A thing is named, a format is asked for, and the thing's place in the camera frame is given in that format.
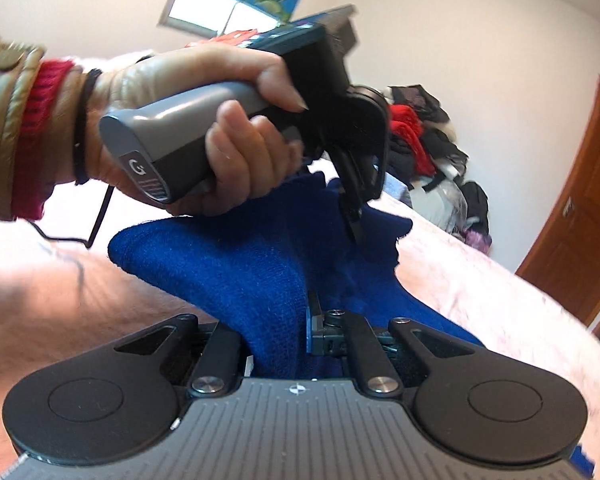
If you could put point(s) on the brown wooden door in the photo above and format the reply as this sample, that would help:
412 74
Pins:
580 220

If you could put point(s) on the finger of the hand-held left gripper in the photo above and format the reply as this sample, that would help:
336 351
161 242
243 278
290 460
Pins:
352 200

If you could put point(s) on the window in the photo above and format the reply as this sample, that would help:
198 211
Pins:
205 10

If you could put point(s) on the blue knit garment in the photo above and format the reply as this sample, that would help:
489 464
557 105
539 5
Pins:
260 260

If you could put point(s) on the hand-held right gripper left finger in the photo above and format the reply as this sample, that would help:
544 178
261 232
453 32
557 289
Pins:
220 357

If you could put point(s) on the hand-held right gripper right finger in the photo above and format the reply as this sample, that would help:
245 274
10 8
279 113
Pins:
308 332

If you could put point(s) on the person's left forearm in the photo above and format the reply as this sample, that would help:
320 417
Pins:
25 125

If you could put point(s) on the pile of dark and red clothes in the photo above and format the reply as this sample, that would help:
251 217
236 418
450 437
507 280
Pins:
430 145

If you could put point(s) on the pink blanket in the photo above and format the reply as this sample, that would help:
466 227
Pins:
480 305

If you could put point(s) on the person's left hand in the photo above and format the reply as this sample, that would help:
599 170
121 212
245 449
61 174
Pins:
240 160

